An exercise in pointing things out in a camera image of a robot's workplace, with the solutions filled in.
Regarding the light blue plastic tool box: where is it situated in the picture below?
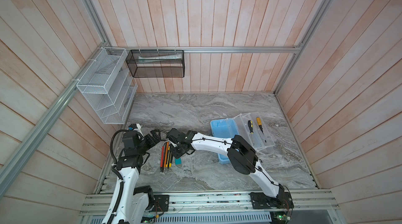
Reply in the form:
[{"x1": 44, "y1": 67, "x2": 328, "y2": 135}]
[{"x1": 210, "y1": 112, "x2": 275, "y2": 154}]

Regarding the black yellow handled screwdriver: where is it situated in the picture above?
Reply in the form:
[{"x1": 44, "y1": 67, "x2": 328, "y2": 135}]
[{"x1": 248, "y1": 120, "x2": 254, "y2": 134}]

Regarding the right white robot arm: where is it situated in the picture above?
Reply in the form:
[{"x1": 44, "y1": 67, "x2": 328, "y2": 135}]
[{"x1": 166, "y1": 128, "x2": 294, "y2": 209}]

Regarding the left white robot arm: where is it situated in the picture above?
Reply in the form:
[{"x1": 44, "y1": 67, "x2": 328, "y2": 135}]
[{"x1": 102, "y1": 127, "x2": 156, "y2": 224}]

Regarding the teal flat tool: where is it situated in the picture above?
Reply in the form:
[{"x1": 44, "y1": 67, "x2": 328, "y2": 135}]
[{"x1": 175, "y1": 158, "x2": 182, "y2": 166}]

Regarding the yellow black utility knife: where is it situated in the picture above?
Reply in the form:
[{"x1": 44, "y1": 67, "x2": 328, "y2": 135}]
[{"x1": 167, "y1": 153, "x2": 173, "y2": 170}]

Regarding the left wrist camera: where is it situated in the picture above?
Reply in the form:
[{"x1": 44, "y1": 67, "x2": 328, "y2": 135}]
[{"x1": 128, "y1": 123, "x2": 141, "y2": 132}]

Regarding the white wire mesh shelf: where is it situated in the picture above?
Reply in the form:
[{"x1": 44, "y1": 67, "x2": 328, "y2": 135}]
[{"x1": 76, "y1": 48, "x2": 138, "y2": 124}]

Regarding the black wire mesh basket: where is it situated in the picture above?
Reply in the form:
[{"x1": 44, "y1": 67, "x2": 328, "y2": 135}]
[{"x1": 126, "y1": 49, "x2": 185, "y2": 78}]

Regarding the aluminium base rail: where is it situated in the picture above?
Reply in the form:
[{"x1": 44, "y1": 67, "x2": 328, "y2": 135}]
[{"x1": 79, "y1": 189, "x2": 340, "y2": 216}]

